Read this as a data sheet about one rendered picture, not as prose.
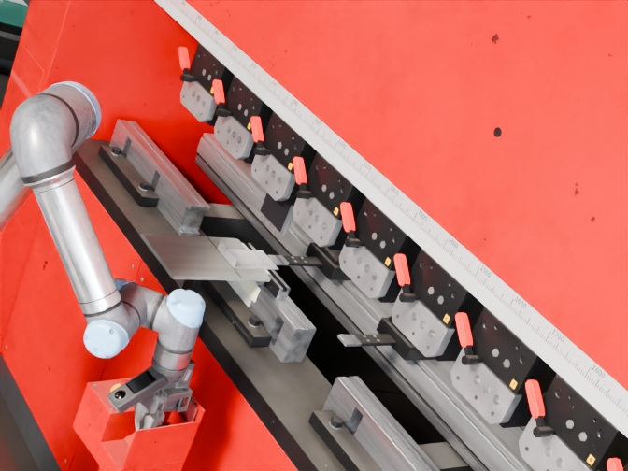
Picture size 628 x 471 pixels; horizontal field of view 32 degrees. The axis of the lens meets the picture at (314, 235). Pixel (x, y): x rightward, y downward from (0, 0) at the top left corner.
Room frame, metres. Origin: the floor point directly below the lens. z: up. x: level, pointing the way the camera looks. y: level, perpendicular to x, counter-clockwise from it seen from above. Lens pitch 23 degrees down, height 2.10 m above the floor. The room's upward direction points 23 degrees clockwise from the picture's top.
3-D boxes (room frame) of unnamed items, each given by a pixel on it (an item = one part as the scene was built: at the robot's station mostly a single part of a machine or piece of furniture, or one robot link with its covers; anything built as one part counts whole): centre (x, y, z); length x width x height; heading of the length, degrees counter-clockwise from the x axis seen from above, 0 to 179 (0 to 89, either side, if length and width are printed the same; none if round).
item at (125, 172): (2.78, 0.55, 0.89); 0.30 x 0.05 x 0.03; 42
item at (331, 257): (2.47, -0.02, 1.01); 0.26 x 0.12 x 0.05; 132
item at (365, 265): (2.09, -0.15, 1.26); 0.15 x 0.09 x 0.17; 42
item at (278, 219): (2.37, 0.10, 1.13); 0.10 x 0.02 x 0.10; 42
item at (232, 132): (2.53, 0.25, 1.26); 0.15 x 0.09 x 0.17; 42
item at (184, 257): (2.27, 0.21, 1.00); 0.26 x 0.18 x 0.01; 132
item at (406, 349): (2.22, -0.24, 1.01); 0.26 x 0.12 x 0.05; 132
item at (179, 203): (2.78, 0.47, 0.92); 0.50 x 0.06 x 0.10; 42
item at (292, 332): (2.33, 0.06, 0.92); 0.39 x 0.06 x 0.10; 42
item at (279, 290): (2.34, 0.08, 0.98); 0.20 x 0.03 x 0.03; 42
